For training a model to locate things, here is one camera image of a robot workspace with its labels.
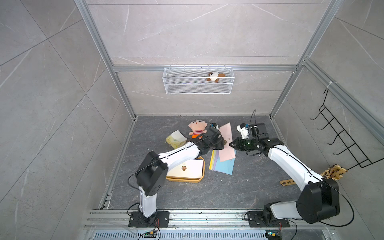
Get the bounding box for lilac envelope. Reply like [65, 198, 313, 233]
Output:
[212, 150, 220, 171]

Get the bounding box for pink envelope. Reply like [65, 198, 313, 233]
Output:
[219, 123, 236, 162]

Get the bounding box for yellow plastic storage tray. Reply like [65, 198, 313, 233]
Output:
[166, 157, 205, 183]

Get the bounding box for cream white envelope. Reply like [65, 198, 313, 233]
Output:
[167, 159, 204, 179]

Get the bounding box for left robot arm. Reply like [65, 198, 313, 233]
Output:
[133, 123, 224, 219]

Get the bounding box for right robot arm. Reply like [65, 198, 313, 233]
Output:
[230, 137, 340, 224]

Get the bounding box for pink plush doll orange pants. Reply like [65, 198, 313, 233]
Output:
[188, 120, 208, 139]

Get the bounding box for yellow envelope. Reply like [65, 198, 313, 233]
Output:
[209, 150, 216, 170]

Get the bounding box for small brown white plush dog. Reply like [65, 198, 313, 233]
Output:
[206, 72, 226, 83]

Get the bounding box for yellow patterned cloth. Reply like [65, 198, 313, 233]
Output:
[280, 164, 348, 186]

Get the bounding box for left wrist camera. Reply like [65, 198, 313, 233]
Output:
[211, 123, 220, 130]

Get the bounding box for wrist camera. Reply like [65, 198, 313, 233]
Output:
[237, 123, 269, 140]
[211, 123, 220, 130]

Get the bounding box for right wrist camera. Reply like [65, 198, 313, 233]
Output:
[237, 123, 269, 140]

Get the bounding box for white wire mesh basket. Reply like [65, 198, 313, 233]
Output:
[163, 67, 235, 95]

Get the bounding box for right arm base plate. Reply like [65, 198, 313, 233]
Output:
[244, 211, 290, 228]

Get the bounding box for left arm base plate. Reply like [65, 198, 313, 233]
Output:
[129, 211, 170, 228]

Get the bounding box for black wall hook rack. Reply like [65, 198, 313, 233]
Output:
[310, 89, 384, 170]

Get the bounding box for aluminium mounting rail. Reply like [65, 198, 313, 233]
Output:
[82, 209, 340, 240]

